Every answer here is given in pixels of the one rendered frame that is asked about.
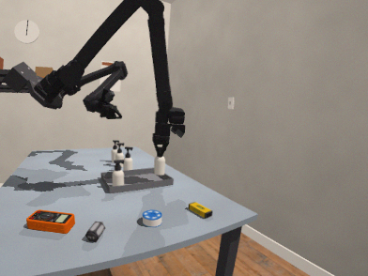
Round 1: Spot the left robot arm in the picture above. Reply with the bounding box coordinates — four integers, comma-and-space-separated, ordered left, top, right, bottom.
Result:
60, 61, 128, 113

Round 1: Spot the white spool with blue top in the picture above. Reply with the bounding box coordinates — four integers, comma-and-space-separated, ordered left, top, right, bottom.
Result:
143, 210, 162, 227

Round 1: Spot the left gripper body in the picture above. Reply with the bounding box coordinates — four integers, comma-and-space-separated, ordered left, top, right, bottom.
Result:
97, 105, 115, 118

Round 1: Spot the yellow rectangular block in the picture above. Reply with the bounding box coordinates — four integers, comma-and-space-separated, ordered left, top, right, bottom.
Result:
189, 202, 212, 219

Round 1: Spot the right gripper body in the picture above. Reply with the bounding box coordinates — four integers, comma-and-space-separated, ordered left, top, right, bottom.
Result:
153, 123, 170, 142

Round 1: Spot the orange digital multimeter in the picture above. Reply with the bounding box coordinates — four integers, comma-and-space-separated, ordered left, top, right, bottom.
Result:
26, 210, 75, 234

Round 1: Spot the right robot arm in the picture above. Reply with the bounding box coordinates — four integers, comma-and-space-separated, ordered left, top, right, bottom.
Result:
34, 0, 185, 138

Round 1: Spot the white pump bottle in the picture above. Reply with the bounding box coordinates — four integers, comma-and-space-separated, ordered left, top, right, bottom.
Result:
115, 143, 124, 167
123, 146, 133, 171
112, 140, 119, 162
112, 160, 124, 186
154, 147, 165, 176

